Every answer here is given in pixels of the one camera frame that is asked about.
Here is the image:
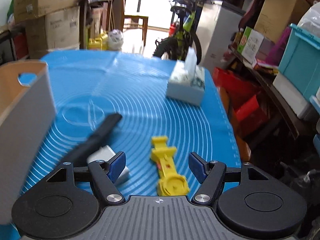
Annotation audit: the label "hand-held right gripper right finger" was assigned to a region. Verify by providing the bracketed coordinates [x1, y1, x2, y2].
[187, 151, 270, 205]

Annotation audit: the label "wooden side table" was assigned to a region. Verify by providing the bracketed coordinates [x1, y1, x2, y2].
[79, 0, 117, 51]

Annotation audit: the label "white charger plug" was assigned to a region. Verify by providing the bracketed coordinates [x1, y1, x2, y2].
[86, 144, 131, 185]

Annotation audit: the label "blue silicone mat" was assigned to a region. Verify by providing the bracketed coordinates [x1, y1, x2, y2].
[7, 50, 243, 240]

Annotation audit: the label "green white carton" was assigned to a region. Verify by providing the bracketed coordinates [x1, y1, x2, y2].
[237, 26, 266, 63]

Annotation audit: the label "wooden chair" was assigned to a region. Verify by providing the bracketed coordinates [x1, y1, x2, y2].
[119, 0, 150, 47]

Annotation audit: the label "white tissue box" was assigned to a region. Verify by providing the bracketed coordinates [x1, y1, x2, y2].
[166, 47, 206, 106]

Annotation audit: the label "white foam box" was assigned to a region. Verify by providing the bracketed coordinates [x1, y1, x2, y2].
[272, 72, 313, 121]

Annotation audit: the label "large pale cardboard box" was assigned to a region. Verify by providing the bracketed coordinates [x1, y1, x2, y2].
[26, 6, 81, 53]

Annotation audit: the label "yellow plastic tool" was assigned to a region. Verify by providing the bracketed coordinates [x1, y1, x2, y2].
[149, 135, 190, 197]

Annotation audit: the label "black shelf cart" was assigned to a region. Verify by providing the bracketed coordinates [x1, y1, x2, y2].
[0, 25, 29, 64]

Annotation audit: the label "small white plastic bag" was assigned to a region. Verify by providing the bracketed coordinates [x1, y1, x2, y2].
[107, 29, 125, 51]

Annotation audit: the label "black plastic bag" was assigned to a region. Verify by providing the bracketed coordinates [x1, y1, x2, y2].
[279, 162, 320, 207]

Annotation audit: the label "teal plastic storage bin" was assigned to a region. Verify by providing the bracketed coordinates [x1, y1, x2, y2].
[277, 23, 320, 103]

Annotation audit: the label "yellow plastic jug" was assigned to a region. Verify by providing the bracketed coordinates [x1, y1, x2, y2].
[88, 37, 103, 51]
[99, 31, 110, 50]

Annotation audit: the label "green black bicycle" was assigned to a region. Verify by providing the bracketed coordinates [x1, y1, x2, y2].
[151, 0, 203, 65]

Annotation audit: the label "pink plastic item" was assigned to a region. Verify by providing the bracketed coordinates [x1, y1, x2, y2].
[264, 26, 292, 66]

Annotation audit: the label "red bags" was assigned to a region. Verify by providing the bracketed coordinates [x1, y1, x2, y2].
[212, 66, 268, 137]

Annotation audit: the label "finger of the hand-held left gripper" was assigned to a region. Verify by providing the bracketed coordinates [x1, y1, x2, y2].
[61, 113, 123, 165]

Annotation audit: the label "beige plastic storage bin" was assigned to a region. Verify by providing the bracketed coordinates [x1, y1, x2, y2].
[0, 59, 57, 226]

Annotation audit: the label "wooden bench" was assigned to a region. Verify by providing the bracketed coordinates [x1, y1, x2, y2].
[228, 44, 301, 141]

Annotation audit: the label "white chest freezer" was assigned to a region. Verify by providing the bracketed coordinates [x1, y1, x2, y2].
[197, 0, 247, 78]

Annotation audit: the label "tall brown cardboard box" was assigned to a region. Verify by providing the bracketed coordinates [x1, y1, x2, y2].
[253, 0, 312, 46]

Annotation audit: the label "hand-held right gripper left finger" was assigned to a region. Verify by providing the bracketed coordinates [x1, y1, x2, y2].
[46, 151, 127, 204]

